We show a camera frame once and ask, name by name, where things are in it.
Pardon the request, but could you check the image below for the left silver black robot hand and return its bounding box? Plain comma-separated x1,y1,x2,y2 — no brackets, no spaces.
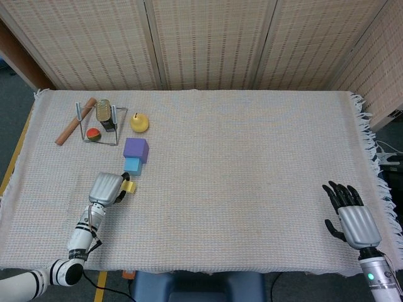
88,171,132,208

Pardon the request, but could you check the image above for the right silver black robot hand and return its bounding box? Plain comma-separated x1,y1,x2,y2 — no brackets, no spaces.
322,180,383,250

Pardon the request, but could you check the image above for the medium blue cube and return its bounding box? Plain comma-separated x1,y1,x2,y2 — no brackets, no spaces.
123,156,143,177

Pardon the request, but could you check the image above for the beige woven tablecloth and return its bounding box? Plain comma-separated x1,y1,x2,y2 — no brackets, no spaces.
0,89,403,277

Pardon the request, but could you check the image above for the large purple cube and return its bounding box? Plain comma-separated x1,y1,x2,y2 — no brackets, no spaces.
123,137,149,164

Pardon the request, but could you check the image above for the red green ball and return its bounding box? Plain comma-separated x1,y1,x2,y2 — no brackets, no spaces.
86,127,102,143

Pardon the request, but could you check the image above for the black equipment box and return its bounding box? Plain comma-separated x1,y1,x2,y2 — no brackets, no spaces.
379,159,403,202

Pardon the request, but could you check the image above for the wooden rolling pin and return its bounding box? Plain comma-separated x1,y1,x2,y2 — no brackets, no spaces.
54,97,98,147

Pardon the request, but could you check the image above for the yellow pear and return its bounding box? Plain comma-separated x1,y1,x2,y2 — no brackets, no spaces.
130,112,150,133

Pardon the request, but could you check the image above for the yellow floor tape strip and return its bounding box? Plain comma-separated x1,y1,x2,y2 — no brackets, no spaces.
93,271,108,302
0,105,35,189

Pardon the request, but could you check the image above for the blue padded seat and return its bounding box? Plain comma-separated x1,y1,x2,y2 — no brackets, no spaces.
130,270,266,302

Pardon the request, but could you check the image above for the brown wooden board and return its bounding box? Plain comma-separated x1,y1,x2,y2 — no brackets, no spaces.
0,18,56,92

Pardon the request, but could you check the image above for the woven bamboo folding screen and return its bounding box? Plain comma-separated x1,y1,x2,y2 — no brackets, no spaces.
0,0,403,126

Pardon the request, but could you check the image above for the white cable bundle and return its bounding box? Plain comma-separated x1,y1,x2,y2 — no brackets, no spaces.
376,140,403,164

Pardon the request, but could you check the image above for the metal wire stand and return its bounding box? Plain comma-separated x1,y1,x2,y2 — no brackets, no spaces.
74,101,129,147

